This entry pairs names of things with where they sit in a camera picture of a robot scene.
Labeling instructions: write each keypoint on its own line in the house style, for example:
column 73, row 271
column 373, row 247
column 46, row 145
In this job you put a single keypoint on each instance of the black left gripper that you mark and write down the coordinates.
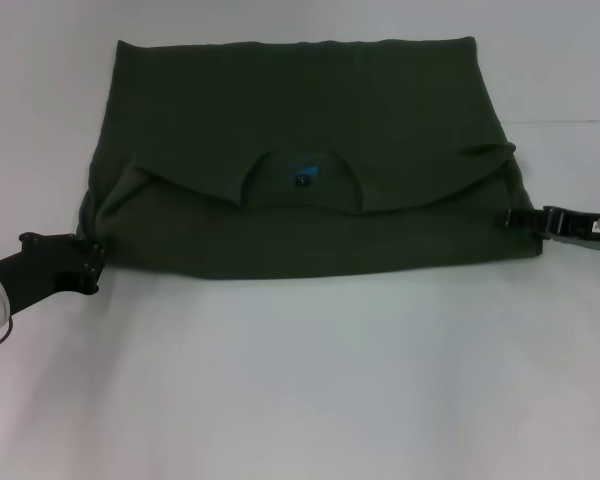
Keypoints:
column 45, row 265

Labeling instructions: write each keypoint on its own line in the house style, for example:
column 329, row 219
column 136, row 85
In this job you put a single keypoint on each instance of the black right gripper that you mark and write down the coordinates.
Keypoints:
column 575, row 227

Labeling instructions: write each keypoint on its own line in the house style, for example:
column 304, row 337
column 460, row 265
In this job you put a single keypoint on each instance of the dark green FREE t-shirt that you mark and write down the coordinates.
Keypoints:
column 305, row 125

